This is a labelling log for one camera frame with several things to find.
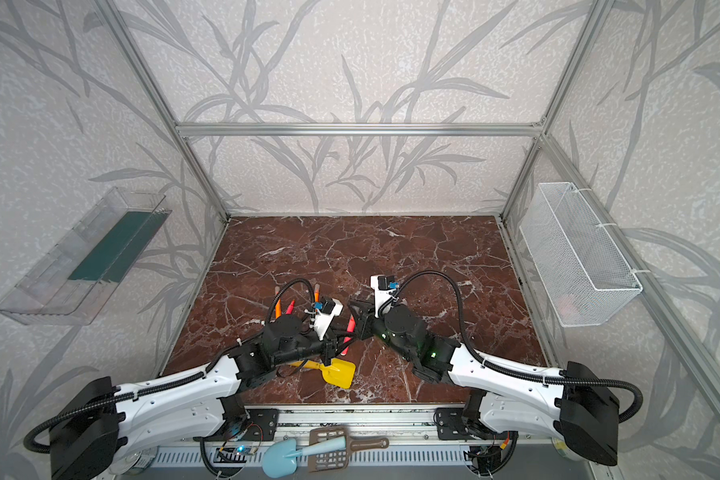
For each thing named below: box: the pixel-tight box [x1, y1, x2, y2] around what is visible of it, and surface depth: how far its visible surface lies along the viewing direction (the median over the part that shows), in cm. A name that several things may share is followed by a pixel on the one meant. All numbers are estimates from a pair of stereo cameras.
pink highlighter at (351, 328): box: [341, 315, 356, 355], surface depth 73 cm
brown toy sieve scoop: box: [308, 426, 390, 473], surface depth 71 cm
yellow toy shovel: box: [290, 358, 356, 389], surface depth 82 cm
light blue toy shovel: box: [262, 436, 347, 478], surface depth 71 cm
